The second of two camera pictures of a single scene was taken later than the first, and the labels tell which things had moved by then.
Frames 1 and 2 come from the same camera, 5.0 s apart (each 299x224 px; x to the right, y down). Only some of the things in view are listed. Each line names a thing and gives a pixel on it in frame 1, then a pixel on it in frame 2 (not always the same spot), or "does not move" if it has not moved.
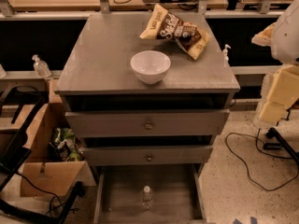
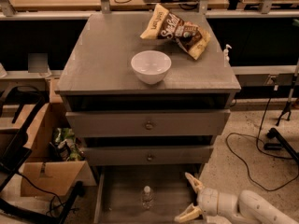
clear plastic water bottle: [147, 197] does not move
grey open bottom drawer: [177, 190] does not move
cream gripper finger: [279, 92] -> [217, 205]
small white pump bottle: [225, 52] does not move
